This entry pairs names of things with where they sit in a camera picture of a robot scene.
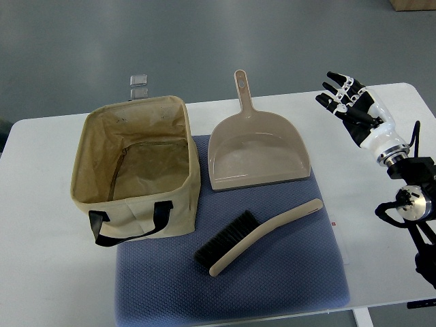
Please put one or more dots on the clear plastic floor piece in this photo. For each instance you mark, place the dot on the clear plastic floor piece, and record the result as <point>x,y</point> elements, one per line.
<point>138,86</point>

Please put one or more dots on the cardboard box corner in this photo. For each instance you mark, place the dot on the cardboard box corner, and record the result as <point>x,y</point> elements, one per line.
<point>413,5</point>

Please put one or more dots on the beige plastic dustpan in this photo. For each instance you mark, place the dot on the beige plastic dustpan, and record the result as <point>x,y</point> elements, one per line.
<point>255,147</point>

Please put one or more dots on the white table leg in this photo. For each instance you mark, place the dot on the white table leg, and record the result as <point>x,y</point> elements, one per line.
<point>362,317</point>

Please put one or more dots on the black table control panel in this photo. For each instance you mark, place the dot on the black table control panel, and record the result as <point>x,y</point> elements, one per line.
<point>419,304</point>

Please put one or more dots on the beige hand broom black bristles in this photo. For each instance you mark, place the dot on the beige hand broom black bristles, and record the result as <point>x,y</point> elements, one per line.
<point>244,231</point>

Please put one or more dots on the blue textured mat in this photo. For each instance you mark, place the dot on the blue textured mat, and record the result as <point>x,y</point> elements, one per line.
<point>296,268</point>

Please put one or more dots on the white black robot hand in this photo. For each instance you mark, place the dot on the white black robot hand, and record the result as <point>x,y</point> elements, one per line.
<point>365,118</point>

